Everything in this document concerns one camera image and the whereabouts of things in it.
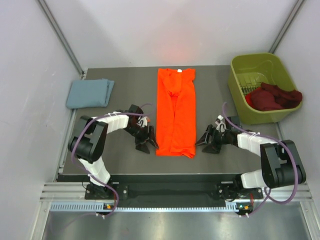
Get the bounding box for folded grey-blue t shirt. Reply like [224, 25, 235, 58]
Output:
[66, 78, 115, 110]

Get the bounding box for aluminium front frame rail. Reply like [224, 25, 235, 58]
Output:
[40, 182, 312, 202]

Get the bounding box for dark red t shirt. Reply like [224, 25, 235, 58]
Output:
[245, 82, 303, 112]

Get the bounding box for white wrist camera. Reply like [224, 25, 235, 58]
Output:
[137, 116, 150, 128]
[215, 115, 227, 133]

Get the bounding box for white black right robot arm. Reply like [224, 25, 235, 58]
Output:
[195, 115, 307, 205]

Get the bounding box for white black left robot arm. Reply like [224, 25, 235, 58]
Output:
[67, 104, 159, 200]

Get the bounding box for right aluminium corner post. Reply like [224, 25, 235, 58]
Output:
[268, 0, 307, 54]

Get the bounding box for slotted grey cable duct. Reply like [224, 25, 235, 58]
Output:
[50, 201, 253, 212]

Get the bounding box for orange t shirt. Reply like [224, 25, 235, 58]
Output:
[156, 68, 197, 159]

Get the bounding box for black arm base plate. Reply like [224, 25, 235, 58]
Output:
[84, 181, 266, 201]

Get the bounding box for left aluminium corner post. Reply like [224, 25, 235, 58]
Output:
[36, 0, 85, 77]

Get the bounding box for green plastic basket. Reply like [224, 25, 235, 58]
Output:
[227, 52, 303, 125]

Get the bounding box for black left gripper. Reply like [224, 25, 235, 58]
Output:
[124, 123, 159, 154]

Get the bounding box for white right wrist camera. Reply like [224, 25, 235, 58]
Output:
[215, 115, 227, 133]

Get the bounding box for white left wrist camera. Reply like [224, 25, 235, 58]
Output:
[137, 116, 150, 128]

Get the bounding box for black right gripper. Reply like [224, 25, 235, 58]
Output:
[195, 124, 231, 154]

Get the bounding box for aluminium corner post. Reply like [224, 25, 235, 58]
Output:
[268, 0, 307, 54]
[36, 0, 85, 77]

